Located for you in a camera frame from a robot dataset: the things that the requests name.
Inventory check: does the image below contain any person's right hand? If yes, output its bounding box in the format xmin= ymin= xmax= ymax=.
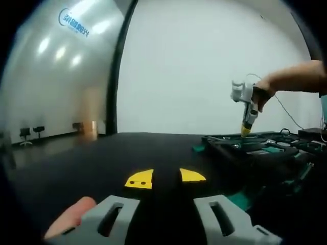
xmin=251 ymin=76 xmax=277 ymax=113

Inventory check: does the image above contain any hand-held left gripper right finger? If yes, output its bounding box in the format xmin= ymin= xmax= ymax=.
xmin=175 ymin=167 xmax=284 ymax=245

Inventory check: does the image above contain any black toolbox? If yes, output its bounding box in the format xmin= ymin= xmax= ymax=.
xmin=201 ymin=130 xmax=327 ymax=214

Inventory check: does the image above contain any person's left hand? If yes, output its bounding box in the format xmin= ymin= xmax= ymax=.
xmin=44 ymin=196 xmax=98 ymax=240

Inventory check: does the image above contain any blue logo sticker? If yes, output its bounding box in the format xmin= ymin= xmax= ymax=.
xmin=58 ymin=7 xmax=95 ymax=34

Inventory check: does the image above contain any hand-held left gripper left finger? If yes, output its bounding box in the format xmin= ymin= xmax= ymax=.
xmin=44 ymin=168 xmax=165 ymax=245

